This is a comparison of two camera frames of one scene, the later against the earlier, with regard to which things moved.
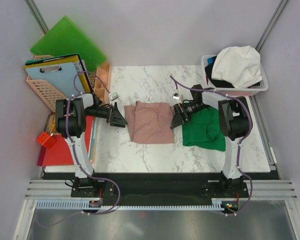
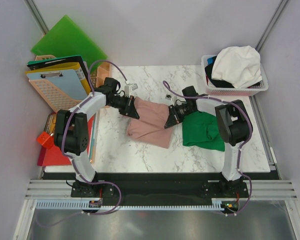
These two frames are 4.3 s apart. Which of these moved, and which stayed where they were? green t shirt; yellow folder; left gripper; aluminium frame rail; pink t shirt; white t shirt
Moved: left gripper; yellow folder
Stayed: white t shirt; pink t shirt; green t shirt; aluminium frame rail
